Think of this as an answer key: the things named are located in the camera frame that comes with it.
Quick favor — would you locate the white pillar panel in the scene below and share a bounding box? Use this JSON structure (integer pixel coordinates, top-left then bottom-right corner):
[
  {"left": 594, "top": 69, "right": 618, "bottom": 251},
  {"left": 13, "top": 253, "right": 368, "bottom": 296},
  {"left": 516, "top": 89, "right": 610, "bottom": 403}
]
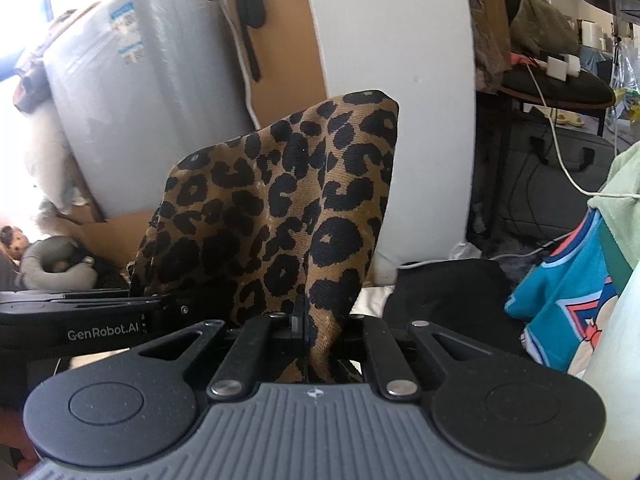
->
[{"left": 309, "top": 0, "right": 475, "bottom": 285}]

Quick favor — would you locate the white cartoon bed sheet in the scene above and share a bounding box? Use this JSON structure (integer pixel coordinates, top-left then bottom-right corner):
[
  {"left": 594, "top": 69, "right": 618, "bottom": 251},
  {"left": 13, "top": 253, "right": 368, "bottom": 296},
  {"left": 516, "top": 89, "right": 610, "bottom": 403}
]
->
[{"left": 350, "top": 285, "right": 395, "bottom": 318}]

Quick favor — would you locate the light green garment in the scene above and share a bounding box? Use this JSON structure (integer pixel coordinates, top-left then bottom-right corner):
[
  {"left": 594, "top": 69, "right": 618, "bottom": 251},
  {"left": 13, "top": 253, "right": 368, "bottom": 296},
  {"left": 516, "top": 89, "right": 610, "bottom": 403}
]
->
[{"left": 588, "top": 142, "right": 640, "bottom": 295}]

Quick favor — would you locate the black garment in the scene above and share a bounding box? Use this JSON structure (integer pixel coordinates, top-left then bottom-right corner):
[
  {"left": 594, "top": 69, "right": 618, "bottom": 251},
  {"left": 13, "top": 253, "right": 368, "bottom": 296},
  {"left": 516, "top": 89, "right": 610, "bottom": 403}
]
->
[{"left": 383, "top": 259, "right": 528, "bottom": 358}]

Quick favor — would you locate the grey suitcase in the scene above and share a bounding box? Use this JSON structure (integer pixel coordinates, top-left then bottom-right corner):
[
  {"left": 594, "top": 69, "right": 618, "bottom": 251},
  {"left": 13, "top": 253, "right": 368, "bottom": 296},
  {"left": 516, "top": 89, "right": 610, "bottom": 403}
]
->
[{"left": 497, "top": 119, "right": 614, "bottom": 240}]

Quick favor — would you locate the leopard print garment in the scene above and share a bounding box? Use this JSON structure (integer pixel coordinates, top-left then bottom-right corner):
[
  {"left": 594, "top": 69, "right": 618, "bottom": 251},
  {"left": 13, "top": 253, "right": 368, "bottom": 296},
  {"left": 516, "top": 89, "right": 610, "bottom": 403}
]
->
[{"left": 131, "top": 90, "right": 399, "bottom": 384}]

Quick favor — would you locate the white cable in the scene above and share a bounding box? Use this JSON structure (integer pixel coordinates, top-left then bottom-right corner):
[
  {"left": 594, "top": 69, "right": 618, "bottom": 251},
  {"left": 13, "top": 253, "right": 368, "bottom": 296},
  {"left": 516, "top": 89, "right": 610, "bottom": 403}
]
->
[{"left": 399, "top": 62, "right": 640, "bottom": 269}]

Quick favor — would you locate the round black side table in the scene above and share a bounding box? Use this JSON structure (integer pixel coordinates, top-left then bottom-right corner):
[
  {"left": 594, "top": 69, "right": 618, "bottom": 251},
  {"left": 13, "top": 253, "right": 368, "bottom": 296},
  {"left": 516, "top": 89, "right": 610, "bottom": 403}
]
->
[{"left": 499, "top": 63, "right": 615, "bottom": 136}]

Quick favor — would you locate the grey neck pillow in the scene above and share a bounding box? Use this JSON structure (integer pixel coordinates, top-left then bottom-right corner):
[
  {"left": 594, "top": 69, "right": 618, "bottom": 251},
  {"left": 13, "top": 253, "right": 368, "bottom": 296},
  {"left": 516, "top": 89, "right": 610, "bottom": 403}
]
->
[{"left": 16, "top": 235, "right": 98, "bottom": 292}]

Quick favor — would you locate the blue cartoon garment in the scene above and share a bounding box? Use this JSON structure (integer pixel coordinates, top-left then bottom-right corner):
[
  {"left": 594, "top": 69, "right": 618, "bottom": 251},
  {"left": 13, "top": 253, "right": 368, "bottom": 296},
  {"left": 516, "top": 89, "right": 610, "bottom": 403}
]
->
[{"left": 504, "top": 209, "right": 618, "bottom": 377}]

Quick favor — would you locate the grey plastic-wrapped appliance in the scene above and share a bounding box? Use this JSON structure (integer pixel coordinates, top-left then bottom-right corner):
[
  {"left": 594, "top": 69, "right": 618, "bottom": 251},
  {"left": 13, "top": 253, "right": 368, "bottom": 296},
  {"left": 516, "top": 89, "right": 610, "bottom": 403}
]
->
[{"left": 43, "top": 0, "right": 258, "bottom": 218}]

